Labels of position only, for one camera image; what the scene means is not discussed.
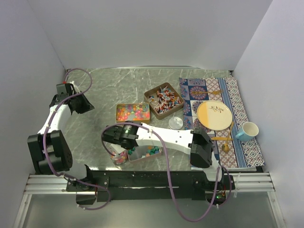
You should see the gold tin of gummy candies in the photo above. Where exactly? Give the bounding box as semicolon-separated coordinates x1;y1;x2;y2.
115;103;150;124

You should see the pink tin of star candies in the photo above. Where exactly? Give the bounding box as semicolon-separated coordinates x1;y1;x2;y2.
127;146;162;163

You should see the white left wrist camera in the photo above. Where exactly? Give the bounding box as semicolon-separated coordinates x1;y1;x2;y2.
69;81;81;95

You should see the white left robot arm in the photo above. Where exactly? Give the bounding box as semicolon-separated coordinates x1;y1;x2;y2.
27;82;95;191

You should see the light blue mug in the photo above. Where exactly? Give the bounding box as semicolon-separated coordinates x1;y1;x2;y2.
235;122;259;142

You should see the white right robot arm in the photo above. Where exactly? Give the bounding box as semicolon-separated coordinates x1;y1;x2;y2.
101;122;225;189

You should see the cream and orange plate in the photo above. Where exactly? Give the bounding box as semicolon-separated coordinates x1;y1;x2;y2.
197;100;233;131

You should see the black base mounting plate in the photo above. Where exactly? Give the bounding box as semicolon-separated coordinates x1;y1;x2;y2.
66;171;236;205

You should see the patterned blue cloth mat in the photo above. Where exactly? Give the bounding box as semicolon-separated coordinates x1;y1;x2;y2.
179;77;265;171

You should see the gold fork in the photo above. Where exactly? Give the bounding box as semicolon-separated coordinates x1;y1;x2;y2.
192;90;223;95

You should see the aluminium frame rail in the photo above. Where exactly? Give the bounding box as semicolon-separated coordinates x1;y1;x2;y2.
13;172;286;228

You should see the clear glass jar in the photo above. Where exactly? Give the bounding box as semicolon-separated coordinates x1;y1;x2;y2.
110;150;128;168

